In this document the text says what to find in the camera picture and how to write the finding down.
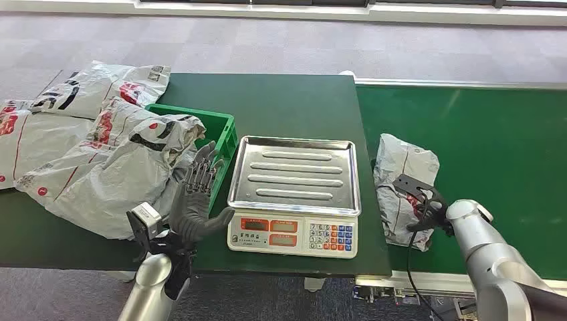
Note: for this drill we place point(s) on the grey package with QR code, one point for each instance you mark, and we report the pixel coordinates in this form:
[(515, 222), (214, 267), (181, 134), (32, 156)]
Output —
[(95, 84)]

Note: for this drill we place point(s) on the white table leg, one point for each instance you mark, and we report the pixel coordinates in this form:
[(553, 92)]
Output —
[(313, 284)]

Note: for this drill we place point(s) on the green conveyor belt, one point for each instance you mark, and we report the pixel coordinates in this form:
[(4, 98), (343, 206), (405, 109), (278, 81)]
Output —
[(496, 150)]

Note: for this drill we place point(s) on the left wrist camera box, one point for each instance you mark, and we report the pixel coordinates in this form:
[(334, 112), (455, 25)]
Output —
[(145, 219)]

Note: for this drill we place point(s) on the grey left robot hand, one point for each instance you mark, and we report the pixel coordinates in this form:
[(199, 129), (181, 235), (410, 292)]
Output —
[(192, 212)]

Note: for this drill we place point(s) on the white window sill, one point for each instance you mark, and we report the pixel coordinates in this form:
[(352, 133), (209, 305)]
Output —
[(265, 11)]

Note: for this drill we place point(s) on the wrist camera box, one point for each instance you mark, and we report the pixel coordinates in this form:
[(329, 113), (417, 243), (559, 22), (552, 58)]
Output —
[(145, 219), (412, 186)]

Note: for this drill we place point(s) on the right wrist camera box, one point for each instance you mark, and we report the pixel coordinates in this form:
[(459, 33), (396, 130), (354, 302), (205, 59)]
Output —
[(412, 186)]

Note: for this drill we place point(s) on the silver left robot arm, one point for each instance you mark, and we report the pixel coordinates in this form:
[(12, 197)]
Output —
[(148, 288)]

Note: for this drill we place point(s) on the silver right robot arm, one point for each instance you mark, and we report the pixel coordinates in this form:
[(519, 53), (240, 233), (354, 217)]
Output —
[(491, 261)]

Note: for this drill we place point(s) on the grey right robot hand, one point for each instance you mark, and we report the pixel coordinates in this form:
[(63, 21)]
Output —
[(436, 220)]

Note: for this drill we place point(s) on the metal conveyor underside hardware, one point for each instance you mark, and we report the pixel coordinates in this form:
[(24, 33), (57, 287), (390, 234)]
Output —
[(398, 299)]

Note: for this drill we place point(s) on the electronic scale with steel pan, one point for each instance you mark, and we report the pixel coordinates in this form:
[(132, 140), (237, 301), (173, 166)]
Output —
[(292, 186)]

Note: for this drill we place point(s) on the grey package with red lettering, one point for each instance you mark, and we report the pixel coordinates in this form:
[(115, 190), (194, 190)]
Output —
[(104, 128)]

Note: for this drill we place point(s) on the flat white package red print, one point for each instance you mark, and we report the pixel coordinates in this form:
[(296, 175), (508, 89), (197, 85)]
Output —
[(35, 141)]

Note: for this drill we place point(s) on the grey courier package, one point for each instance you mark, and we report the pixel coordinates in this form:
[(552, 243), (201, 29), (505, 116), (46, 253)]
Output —
[(401, 159)]

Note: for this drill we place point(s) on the green plastic crate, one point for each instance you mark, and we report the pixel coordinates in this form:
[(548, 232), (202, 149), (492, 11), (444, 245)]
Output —
[(219, 126)]

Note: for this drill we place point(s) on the grey package with black swoosh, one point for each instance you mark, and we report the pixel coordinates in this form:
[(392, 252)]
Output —
[(133, 181)]

